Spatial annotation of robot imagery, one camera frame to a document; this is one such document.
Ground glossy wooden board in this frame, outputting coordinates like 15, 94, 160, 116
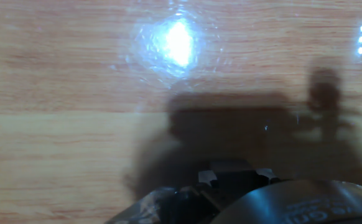
0, 0, 362, 224

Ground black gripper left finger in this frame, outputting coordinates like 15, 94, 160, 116
155, 169, 231, 224

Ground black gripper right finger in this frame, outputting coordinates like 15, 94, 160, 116
252, 167, 281, 187

